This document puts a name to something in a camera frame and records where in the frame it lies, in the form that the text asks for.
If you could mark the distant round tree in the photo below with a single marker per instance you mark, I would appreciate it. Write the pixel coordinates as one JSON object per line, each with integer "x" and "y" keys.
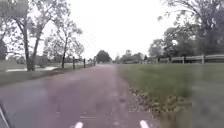
{"x": 102, "y": 56}

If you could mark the distant trees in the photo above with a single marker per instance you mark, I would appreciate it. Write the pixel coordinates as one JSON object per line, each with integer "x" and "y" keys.
{"x": 130, "y": 57}

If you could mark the row of dark posts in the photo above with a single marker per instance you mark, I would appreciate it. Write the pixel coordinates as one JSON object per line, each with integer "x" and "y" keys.
{"x": 83, "y": 62}

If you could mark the reddish grey asphalt path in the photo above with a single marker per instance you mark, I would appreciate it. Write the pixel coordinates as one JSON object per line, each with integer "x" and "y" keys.
{"x": 90, "y": 96}

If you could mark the slender tree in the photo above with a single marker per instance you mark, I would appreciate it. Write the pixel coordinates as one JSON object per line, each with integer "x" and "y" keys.
{"x": 65, "y": 43}

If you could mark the grass field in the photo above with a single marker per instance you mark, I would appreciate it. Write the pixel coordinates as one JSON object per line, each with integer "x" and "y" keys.
{"x": 166, "y": 80}

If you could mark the robot's own part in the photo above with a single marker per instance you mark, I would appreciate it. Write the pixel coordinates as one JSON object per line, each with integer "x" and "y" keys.
{"x": 78, "y": 125}
{"x": 144, "y": 124}

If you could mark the large forked tree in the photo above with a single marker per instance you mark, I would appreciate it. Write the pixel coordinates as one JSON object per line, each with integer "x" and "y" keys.
{"x": 28, "y": 36}

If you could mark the group of tall trees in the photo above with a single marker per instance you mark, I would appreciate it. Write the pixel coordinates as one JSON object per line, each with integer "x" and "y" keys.
{"x": 196, "y": 33}

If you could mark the grass verge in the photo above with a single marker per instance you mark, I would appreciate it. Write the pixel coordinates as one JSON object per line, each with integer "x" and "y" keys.
{"x": 20, "y": 76}

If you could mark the wooden rail fence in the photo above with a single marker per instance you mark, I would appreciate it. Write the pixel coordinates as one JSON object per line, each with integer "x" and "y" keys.
{"x": 193, "y": 58}

